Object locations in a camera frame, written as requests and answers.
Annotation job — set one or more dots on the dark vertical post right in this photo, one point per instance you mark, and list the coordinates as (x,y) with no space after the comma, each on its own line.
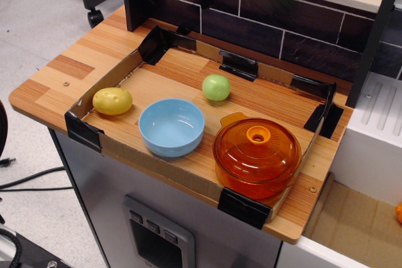
(362,73)

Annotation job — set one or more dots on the orange transparent pot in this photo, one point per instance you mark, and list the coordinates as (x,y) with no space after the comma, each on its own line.
(251,183)

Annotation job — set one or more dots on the green toy pear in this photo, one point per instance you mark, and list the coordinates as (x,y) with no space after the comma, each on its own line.
(216,87)

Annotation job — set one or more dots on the light blue bowl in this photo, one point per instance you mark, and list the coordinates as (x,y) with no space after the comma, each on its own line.
(171,127)

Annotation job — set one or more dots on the orange transparent pot lid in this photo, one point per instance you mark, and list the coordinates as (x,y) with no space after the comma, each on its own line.
(257,151)

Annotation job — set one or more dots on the cardboard fence with black tape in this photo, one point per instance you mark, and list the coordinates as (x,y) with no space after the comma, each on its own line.
(168,64)

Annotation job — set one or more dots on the dark vertical post left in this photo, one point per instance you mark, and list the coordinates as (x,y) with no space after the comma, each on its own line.
(137,12)

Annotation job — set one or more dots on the orange toy in sink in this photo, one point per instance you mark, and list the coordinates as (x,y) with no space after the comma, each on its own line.
(398,211)

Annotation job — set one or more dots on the dark vertical post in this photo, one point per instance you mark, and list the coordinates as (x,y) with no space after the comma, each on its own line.
(137,12)
(362,73)

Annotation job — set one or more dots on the white toy sink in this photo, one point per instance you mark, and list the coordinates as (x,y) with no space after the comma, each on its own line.
(354,222)

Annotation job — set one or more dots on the toy kitchen cabinet with oven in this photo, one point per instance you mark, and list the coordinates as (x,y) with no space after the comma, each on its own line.
(139,221)

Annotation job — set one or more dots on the yellow toy potato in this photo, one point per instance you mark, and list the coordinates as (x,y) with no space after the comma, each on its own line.
(112,101)

